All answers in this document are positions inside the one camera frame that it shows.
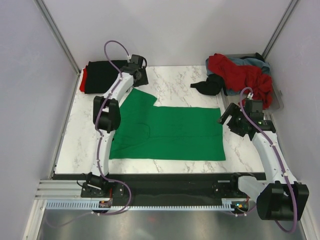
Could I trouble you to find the left aluminium frame post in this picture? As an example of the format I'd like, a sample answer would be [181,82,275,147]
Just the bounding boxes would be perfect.
[33,0,82,75]

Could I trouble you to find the aluminium frame post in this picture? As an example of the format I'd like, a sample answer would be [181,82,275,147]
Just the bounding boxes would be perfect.
[262,0,300,59]
[33,0,82,75]

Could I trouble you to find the folded red t shirt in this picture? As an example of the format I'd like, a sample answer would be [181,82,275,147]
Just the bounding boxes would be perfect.
[79,65,88,93]

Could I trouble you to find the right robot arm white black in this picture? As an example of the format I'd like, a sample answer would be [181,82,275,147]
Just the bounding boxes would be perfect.
[217,100,309,221]

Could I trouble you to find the folded black t shirt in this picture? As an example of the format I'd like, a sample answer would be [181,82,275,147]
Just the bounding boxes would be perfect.
[84,61,119,94]

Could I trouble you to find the blue grey t shirt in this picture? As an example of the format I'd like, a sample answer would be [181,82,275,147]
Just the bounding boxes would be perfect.
[205,56,271,96]

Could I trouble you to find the green t shirt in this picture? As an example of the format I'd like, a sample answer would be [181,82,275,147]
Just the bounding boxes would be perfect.
[109,89,226,161]

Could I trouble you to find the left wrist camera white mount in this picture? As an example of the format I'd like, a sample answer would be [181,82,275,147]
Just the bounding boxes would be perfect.
[127,54,148,69]

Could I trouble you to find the right aluminium frame post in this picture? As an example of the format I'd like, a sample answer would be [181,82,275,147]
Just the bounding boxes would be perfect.
[262,0,300,59]

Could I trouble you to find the grey slotted cable duct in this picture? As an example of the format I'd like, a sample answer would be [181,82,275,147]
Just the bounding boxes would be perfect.
[46,198,251,211]

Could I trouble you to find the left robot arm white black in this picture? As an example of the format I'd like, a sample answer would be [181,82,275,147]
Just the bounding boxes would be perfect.
[85,66,149,197]

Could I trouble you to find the clear plastic bin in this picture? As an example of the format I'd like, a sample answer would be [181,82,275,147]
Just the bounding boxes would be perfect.
[221,52,284,113]

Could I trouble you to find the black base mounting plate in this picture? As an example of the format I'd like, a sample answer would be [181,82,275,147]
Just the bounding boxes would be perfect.
[79,171,266,208]

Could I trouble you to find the black crumpled t shirt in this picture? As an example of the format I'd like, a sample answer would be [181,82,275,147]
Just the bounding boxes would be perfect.
[190,74,227,96]

